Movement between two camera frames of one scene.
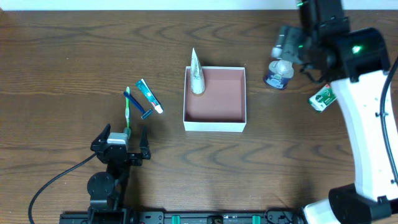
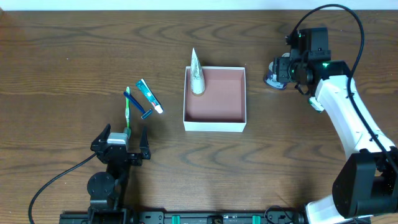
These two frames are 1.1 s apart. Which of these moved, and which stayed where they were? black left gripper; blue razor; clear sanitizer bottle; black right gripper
Moved: black right gripper
Stayed: black left gripper; blue razor; clear sanitizer bottle
